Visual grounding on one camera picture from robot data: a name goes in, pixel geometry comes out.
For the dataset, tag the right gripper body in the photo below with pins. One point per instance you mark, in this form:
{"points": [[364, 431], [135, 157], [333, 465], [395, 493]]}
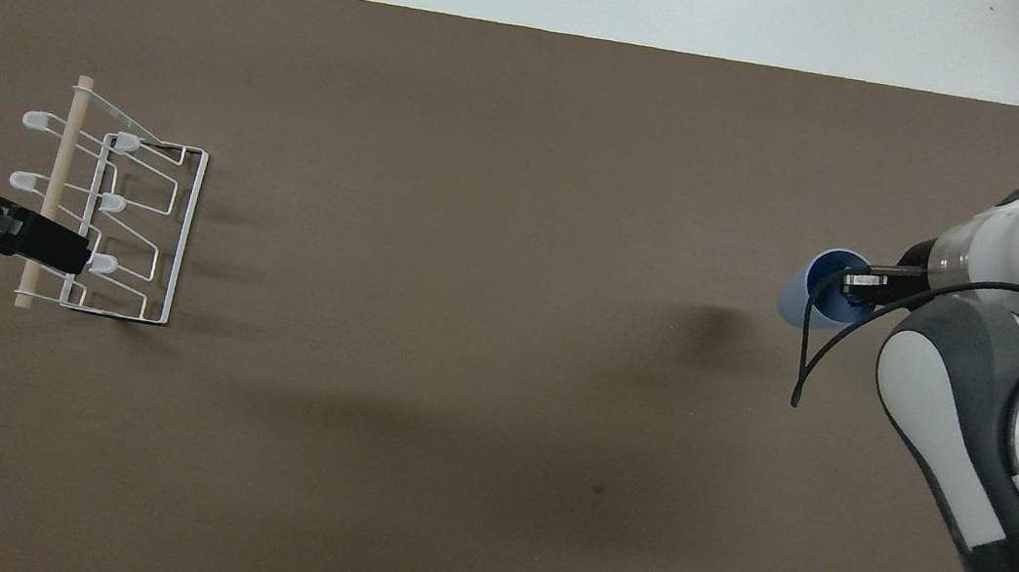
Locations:
{"points": [[917, 259]]}

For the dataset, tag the blue cup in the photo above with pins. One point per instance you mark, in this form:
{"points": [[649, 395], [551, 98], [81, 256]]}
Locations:
{"points": [[804, 295]]}

